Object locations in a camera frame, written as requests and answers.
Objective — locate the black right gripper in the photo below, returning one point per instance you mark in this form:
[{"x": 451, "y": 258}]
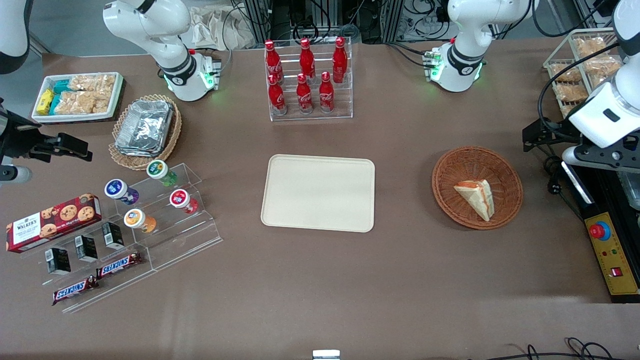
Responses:
[{"x": 14, "y": 138}]

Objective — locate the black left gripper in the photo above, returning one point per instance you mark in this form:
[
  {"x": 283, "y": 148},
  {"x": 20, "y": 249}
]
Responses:
[{"x": 556, "y": 135}]

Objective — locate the triangle sandwich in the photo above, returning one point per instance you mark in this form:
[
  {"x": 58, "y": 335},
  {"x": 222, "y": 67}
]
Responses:
[{"x": 477, "y": 197}]

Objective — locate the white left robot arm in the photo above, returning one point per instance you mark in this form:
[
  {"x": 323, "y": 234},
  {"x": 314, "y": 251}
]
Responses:
[{"x": 465, "y": 50}]

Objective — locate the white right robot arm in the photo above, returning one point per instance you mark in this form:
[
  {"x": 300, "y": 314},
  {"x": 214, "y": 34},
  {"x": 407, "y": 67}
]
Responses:
[{"x": 165, "y": 45}]

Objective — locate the white rectangular snack tray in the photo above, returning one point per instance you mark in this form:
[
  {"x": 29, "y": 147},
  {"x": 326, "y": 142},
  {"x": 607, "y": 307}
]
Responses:
[{"x": 117, "y": 97}]

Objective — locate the round brown wicker basket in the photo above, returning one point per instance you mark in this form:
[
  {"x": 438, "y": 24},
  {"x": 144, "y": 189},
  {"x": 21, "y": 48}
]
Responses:
[{"x": 460, "y": 167}]

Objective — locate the oval light wicker basket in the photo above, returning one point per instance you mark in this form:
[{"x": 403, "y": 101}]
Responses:
[{"x": 172, "y": 135}]

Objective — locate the cream plastic tray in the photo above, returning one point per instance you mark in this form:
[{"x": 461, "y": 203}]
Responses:
[{"x": 318, "y": 192}]

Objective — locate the teal snack pack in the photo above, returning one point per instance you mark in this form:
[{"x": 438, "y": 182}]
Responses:
[
  {"x": 62, "y": 86},
  {"x": 55, "y": 104}
]

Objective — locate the rice cracker pack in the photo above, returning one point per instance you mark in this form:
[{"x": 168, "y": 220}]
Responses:
[
  {"x": 82, "y": 83},
  {"x": 86, "y": 103},
  {"x": 65, "y": 104},
  {"x": 105, "y": 82}
]

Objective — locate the yellow snack pack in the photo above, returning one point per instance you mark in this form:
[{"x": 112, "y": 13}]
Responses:
[{"x": 45, "y": 101}]

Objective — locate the wrapped bread pack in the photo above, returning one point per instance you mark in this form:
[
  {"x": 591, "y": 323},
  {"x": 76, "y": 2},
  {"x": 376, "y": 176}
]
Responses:
[
  {"x": 590, "y": 46},
  {"x": 604, "y": 66},
  {"x": 571, "y": 92},
  {"x": 566, "y": 73}
]

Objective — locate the red Walkers cookie box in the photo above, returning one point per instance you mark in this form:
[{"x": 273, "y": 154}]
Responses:
[{"x": 52, "y": 223}]

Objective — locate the purple small drink bottle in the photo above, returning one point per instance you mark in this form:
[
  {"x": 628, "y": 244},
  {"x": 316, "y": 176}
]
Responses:
[{"x": 120, "y": 191}]

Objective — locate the stack of foil trays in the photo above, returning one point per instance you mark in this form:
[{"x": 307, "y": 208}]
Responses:
[{"x": 144, "y": 127}]

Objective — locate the small black box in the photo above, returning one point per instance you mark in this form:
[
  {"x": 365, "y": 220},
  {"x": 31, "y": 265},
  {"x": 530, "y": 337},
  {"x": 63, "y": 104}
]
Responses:
[
  {"x": 113, "y": 236},
  {"x": 86, "y": 248},
  {"x": 58, "y": 261}
]

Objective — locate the green small drink bottle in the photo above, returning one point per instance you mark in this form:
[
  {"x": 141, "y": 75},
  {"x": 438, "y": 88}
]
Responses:
[{"x": 160, "y": 171}]

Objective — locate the orange small drink bottle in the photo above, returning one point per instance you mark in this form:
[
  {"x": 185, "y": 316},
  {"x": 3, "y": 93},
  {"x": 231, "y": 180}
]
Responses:
[{"x": 138, "y": 220}]

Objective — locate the Snickers chocolate bar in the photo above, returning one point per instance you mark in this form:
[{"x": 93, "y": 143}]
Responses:
[
  {"x": 75, "y": 290},
  {"x": 119, "y": 265}
]

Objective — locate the red small drink bottle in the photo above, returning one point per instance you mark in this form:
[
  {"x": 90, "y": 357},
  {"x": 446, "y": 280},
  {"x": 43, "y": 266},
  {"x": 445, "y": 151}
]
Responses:
[{"x": 182, "y": 201}]

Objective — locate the yellow emergency stop control box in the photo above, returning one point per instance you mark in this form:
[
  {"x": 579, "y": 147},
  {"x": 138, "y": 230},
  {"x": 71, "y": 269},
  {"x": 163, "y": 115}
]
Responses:
[{"x": 611, "y": 255}]

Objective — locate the clear acrylic stepped stand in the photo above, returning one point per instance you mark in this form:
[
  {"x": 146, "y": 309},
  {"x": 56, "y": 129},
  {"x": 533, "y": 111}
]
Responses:
[
  {"x": 195, "y": 235},
  {"x": 125, "y": 285}
]

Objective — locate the clear acrylic bottle rack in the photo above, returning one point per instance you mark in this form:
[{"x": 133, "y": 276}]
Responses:
[{"x": 345, "y": 102}]

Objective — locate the crumpled clear plastic bags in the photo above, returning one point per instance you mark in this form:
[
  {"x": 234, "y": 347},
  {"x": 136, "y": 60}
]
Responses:
[{"x": 215, "y": 27}]

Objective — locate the red cola bottle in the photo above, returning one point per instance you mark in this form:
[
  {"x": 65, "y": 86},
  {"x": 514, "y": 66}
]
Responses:
[
  {"x": 326, "y": 95},
  {"x": 340, "y": 60},
  {"x": 306, "y": 59},
  {"x": 304, "y": 96},
  {"x": 277, "y": 97},
  {"x": 273, "y": 62}
]

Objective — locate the aluminium equipment rack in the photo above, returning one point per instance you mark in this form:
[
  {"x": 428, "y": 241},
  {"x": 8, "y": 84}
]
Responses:
[{"x": 320, "y": 17}]

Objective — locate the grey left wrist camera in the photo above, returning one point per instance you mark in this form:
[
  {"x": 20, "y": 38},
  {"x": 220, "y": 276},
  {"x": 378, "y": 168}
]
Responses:
[{"x": 575, "y": 156}]

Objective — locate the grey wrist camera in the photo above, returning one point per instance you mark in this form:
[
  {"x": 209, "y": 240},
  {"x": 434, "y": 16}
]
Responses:
[
  {"x": 15, "y": 174},
  {"x": 575, "y": 156}
]

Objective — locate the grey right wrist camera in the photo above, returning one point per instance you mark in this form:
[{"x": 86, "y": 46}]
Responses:
[{"x": 15, "y": 174}]

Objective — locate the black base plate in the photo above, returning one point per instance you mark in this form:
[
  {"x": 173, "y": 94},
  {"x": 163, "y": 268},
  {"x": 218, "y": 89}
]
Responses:
[{"x": 607, "y": 192}]

